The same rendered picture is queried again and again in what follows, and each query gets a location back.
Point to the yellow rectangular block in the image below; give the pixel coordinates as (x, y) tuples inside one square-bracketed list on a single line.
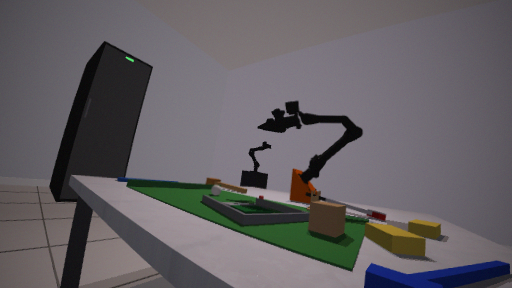
[(395, 240), (424, 228)]

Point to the white golf ball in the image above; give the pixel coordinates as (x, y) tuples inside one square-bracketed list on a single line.
[(216, 190)]

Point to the green rectangular mat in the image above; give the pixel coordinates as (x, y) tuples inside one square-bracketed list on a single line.
[(294, 236)]

